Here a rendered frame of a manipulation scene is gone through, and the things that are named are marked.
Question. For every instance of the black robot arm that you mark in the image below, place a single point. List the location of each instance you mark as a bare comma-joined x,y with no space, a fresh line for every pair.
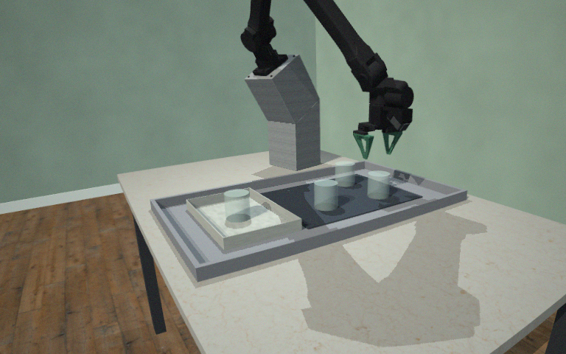
368,68

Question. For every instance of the white shallow tray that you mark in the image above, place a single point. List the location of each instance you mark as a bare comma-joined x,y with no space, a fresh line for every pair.
268,220

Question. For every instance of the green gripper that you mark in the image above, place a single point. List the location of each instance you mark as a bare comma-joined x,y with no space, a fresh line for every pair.
362,133

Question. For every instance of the clear glass jar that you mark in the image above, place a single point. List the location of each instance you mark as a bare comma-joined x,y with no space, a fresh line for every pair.
345,173
326,195
237,205
378,184

